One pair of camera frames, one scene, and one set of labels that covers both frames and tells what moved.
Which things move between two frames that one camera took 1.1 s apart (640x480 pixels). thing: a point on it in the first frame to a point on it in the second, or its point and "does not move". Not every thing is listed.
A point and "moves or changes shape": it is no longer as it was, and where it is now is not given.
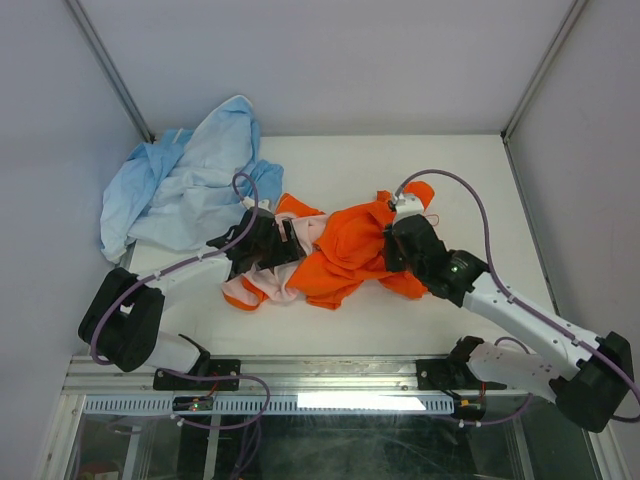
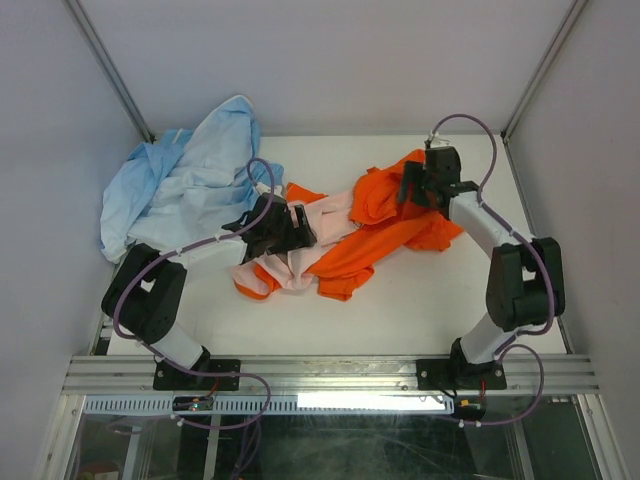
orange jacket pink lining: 345,249 moves or changes shape
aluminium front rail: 279,375 does not move
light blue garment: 171,190 does not move
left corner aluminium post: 103,60 does not move
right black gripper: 390,264 to 412,172
